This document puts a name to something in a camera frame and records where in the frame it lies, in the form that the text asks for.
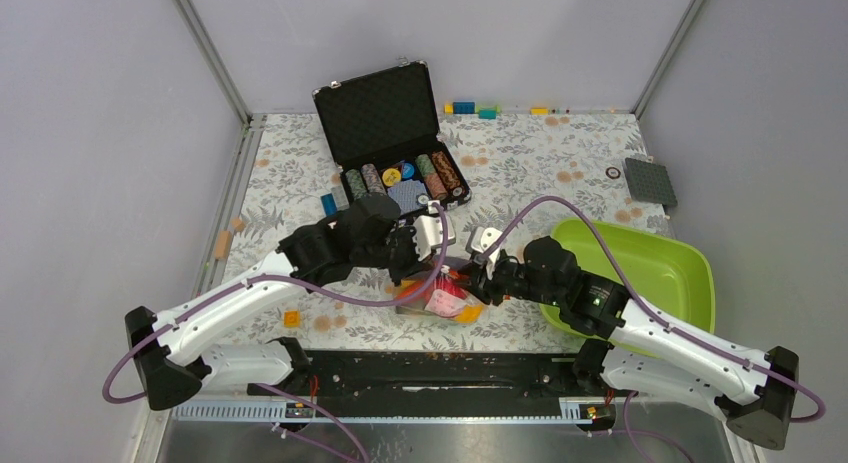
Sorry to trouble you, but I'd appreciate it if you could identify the black poker chip case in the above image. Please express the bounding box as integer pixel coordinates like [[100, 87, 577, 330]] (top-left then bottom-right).
[[312, 60, 472, 209]]

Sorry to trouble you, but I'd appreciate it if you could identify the loose poker chip on table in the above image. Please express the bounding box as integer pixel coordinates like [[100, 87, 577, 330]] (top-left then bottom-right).
[[605, 167, 621, 180]]

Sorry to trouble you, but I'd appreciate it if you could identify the green plastic tray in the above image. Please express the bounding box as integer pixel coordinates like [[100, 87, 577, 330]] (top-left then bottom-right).
[[551, 218, 715, 333]]

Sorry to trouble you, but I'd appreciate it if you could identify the blue toy block at wall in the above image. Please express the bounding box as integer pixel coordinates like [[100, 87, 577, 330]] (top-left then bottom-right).
[[451, 101, 476, 114]]

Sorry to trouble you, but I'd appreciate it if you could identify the blue playing card deck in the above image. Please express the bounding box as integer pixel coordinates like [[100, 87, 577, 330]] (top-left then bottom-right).
[[387, 179, 430, 215]]

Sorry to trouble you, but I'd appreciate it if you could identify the yellow big blind button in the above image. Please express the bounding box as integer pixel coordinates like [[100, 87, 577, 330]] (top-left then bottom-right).
[[381, 168, 403, 187]]

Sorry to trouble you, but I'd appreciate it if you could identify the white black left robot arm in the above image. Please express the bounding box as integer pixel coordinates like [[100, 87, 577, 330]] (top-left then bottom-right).
[[102, 195, 455, 411]]

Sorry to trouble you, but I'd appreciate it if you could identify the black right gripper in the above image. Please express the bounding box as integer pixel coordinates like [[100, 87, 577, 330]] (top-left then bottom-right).
[[453, 250, 564, 307]]

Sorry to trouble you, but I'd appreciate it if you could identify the clear zip top bag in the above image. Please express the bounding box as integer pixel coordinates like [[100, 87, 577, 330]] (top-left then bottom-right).
[[392, 256, 484, 324]]

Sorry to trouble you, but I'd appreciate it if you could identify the teal toy block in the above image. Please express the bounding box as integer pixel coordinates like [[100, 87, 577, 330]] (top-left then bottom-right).
[[477, 108, 499, 120]]

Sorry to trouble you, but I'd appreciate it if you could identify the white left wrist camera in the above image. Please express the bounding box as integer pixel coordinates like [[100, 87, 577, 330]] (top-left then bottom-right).
[[413, 215, 456, 261]]

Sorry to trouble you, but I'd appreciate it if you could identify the grey toy brick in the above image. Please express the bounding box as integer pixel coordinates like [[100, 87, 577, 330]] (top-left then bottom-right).
[[331, 186, 349, 211]]

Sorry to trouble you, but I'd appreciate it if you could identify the grey building baseplate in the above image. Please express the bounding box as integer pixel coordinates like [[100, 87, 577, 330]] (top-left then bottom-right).
[[623, 158, 678, 207]]

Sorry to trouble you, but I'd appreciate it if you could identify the blue small blind button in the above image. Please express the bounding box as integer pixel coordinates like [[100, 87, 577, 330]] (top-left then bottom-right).
[[400, 162, 416, 181]]

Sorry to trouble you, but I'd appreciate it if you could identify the red toy apple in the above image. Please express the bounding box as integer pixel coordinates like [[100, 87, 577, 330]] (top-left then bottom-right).
[[427, 278, 466, 314]]

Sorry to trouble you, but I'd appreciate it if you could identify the blue toy brick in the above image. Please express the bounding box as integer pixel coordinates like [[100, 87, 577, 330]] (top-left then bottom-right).
[[320, 194, 338, 216]]

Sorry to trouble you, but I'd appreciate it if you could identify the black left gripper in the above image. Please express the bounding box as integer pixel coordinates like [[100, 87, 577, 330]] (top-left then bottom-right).
[[355, 217, 438, 287]]

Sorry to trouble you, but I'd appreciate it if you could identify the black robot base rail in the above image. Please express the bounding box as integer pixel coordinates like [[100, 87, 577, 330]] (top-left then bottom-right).
[[278, 350, 626, 420]]

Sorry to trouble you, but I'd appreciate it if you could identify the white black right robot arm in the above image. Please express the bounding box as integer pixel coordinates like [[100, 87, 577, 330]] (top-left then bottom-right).
[[460, 228, 799, 450]]

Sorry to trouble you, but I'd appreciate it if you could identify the wooden block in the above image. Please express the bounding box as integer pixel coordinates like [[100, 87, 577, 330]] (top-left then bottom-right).
[[212, 230, 233, 261]]

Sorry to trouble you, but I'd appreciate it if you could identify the small orange toy cracker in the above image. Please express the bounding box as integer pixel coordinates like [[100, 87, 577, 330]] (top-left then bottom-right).
[[282, 311, 301, 328]]

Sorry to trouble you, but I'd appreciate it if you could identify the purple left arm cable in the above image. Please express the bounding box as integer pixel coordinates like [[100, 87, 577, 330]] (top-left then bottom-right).
[[102, 202, 450, 405]]

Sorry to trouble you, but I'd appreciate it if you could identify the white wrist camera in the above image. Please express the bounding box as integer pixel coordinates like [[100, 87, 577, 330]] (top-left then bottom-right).
[[466, 227, 503, 279], [413, 215, 456, 261]]

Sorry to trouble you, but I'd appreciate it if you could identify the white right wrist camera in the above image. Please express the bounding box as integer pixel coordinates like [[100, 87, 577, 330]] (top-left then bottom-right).
[[466, 227, 503, 279]]

